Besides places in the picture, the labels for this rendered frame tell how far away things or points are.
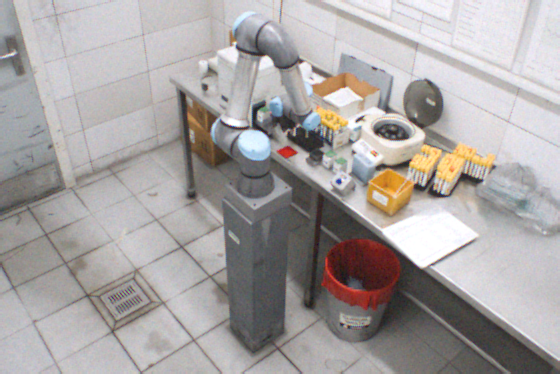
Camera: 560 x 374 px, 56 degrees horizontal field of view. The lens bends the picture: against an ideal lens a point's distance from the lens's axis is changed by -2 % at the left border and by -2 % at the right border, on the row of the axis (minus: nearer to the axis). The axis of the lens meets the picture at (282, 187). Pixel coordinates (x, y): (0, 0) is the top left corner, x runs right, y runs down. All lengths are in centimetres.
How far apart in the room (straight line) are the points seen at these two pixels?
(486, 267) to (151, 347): 164
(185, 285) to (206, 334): 35
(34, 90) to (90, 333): 145
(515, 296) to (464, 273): 19
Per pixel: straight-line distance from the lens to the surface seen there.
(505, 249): 217
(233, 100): 202
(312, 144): 246
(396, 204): 215
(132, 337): 288
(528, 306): 201
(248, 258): 224
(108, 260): 326
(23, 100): 345
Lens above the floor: 229
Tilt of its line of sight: 39 degrees down
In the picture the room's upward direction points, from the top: 2 degrees clockwise
